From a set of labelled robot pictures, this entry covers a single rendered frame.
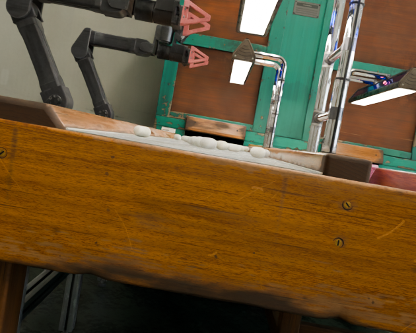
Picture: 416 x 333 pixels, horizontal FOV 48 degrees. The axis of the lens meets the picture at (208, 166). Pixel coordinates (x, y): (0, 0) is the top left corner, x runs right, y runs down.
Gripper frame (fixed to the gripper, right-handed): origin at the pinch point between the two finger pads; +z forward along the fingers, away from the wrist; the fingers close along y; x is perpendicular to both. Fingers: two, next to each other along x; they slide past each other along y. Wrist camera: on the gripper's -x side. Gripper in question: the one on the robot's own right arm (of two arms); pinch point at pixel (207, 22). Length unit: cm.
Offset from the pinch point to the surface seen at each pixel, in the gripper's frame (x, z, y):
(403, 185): 33, 54, -20
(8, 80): 17, -128, 181
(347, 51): 12, 27, -49
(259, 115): 14, 30, 104
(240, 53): 1.2, 11.5, 27.0
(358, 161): 31, 23, -76
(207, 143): 32, 6, -44
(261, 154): 32, 16, -46
